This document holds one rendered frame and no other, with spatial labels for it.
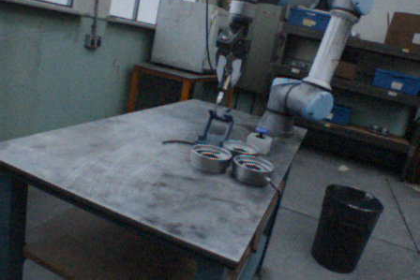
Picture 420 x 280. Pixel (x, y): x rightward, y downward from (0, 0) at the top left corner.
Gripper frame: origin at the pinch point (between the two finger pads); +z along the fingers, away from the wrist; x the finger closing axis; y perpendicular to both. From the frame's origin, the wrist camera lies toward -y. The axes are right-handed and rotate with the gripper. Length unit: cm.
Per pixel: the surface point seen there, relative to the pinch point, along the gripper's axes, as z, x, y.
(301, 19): -37, 19, 339
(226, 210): 17.1, -17.1, -41.5
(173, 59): 26, 109, 191
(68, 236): 42, 23, -40
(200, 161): 15.6, -5.1, -26.7
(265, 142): 15.9, -15.9, 1.9
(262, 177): 15.7, -20.4, -24.3
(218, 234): 16, -19, -51
